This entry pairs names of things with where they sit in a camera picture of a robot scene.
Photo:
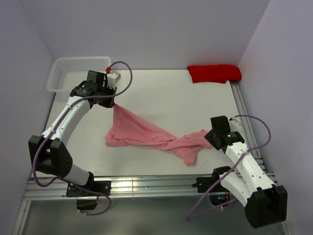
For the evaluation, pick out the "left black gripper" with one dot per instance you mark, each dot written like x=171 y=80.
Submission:
x=108 y=104

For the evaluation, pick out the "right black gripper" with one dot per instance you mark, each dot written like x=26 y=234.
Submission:
x=210 y=136

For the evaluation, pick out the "pink t shirt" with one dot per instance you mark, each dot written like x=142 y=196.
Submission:
x=130 y=129

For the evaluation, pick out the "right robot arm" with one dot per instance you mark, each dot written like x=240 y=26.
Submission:
x=265 y=202

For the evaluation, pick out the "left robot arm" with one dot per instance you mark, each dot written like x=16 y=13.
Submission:
x=48 y=152

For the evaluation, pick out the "white plastic basket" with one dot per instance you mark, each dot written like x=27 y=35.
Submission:
x=69 y=72

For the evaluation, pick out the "red folded t shirt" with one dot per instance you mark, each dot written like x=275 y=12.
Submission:
x=214 y=73

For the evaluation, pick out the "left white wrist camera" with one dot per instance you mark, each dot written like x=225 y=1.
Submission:
x=113 y=79

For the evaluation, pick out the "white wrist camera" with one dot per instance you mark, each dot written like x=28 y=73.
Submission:
x=235 y=125
x=113 y=79

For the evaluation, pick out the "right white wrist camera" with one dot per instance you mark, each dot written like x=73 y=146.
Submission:
x=235 y=125

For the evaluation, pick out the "aluminium right side rail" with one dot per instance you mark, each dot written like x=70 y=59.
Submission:
x=246 y=123

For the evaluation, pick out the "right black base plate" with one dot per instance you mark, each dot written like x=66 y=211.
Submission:
x=203 y=184

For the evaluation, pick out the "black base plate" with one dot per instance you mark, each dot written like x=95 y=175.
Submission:
x=98 y=188
x=203 y=184

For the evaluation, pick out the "aluminium front rail frame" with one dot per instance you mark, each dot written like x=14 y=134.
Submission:
x=143 y=205

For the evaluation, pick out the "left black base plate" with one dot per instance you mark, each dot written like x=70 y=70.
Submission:
x=98 y=188

